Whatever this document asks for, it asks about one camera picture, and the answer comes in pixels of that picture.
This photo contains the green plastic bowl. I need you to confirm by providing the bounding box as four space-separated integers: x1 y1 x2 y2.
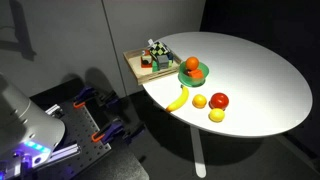
177 60 210 88

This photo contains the white table leg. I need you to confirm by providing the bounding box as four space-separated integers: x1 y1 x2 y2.
189 125 207 179

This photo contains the black clamp with orange handle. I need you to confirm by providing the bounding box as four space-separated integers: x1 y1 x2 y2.
91 118 146 144
72 85 119 110

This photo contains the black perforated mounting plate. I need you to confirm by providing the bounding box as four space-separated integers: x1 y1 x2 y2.
43 98 113 180

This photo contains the orange fruit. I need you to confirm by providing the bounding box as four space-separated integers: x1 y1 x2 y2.
185 56 200 72

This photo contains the yellow lemon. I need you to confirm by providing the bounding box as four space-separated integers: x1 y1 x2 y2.
208 107 226 123

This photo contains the short aluminium rail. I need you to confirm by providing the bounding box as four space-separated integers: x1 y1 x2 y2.
44 103 64 118

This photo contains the blue block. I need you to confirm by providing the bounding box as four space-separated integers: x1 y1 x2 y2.
166 51 175 66

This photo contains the wooden tray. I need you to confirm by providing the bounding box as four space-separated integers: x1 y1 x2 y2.
122 46 184 86

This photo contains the yellow banana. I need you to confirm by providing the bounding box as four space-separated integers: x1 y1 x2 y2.
165 84 190 113

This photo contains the long aluminium rail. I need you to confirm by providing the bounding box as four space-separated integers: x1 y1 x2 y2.
43 143 82 164

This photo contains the black yellow checkered cube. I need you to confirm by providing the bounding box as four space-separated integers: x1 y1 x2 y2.
148 40 171 61

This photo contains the red tomato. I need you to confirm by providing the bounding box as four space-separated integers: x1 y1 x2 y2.
209 92 230 111

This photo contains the yellow-orange round fruit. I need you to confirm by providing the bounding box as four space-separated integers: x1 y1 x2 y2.
192 93 208 110

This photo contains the orange block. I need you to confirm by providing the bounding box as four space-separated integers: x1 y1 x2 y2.
188 68 205 80

